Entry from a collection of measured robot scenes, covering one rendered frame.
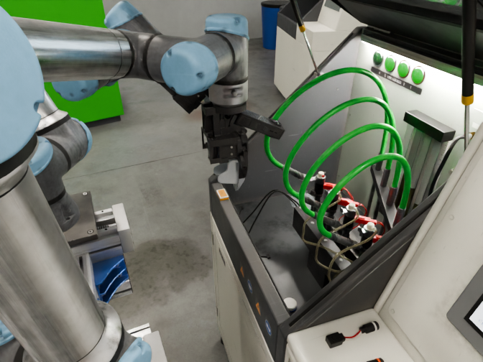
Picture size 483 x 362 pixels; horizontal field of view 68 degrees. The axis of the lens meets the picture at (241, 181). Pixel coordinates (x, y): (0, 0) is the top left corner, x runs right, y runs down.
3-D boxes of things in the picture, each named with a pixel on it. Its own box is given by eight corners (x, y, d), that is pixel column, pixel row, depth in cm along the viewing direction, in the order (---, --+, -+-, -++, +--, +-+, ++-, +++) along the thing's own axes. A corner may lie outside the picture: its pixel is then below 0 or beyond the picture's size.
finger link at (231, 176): (215, 193, 81) (214, 157, 76) (241, 188, 83) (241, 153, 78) (220, 201, 79) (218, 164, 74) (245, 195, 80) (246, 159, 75)
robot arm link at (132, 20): (111, 21, 85) (130, -7, 80) (147, 56, 88) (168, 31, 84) (95, 29, 78) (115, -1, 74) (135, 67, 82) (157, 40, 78)
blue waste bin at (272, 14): (254, 44, 702) (255, 1, 660) (281, 42, 722) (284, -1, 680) (268, 52, 656) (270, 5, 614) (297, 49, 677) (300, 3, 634)
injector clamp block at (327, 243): (290, 241, 124) (294, 206, 115) (316, 235, 127) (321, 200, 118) (343, 325, 97) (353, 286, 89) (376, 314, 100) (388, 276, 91)
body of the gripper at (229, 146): (202, 150, 79) (198, 97, 72) (239, 144, 81) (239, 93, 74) (210, 168, 73) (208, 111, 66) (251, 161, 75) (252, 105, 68)
